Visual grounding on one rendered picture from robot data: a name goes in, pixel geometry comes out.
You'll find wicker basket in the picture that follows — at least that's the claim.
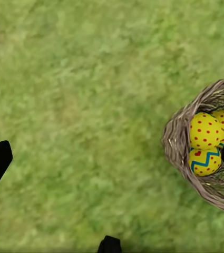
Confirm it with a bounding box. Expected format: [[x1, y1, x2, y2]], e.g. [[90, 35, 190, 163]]
[[161, 79, 224, 211]]

